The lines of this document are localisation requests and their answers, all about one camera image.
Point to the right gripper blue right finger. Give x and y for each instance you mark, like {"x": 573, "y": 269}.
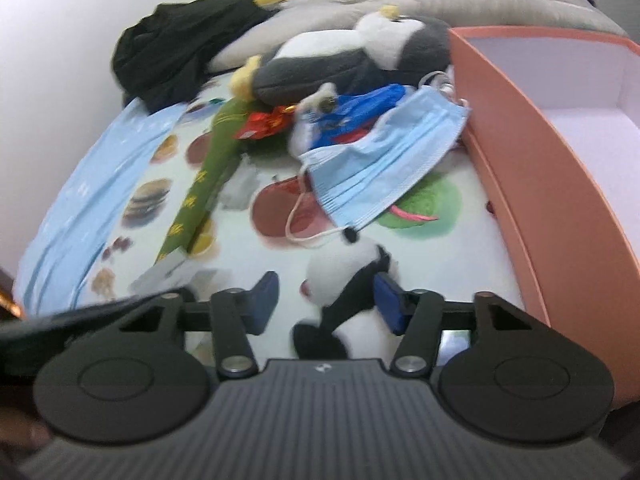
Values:
{"x": 415, "y": 315}

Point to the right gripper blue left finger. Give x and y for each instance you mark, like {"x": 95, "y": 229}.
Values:
{"x": 236, "y": 314}

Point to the small panda plush toy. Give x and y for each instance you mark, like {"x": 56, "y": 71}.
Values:
{"x": 339, "y": 281}

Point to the light blue face mask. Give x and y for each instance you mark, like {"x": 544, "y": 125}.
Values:
{"x": 354, "y": 183}

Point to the red candy wrapper snack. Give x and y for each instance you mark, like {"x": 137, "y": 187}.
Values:
{"x": 261, "y": 125}

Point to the blue snack packet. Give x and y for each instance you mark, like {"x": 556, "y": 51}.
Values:
{"x": 327, "y": 118}

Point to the fruit print bed sheet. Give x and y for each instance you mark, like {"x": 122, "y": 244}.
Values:
{"x": 110, "y": 219}

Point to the green embroidered fabric hammer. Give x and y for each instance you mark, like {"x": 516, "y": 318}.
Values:
{"x": 221, "y": 159}

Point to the orange cardboard box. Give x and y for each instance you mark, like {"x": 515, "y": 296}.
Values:
{"x": 554, "y": 135}

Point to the black clothing pile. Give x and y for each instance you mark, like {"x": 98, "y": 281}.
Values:
{"x": 163, "y": 59}

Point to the grey white penguin plush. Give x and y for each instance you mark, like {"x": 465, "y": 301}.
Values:
{"x": 384, "y": 47}

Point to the grey duvet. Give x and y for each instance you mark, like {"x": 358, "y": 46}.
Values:
{"x": 296, "y": 16}

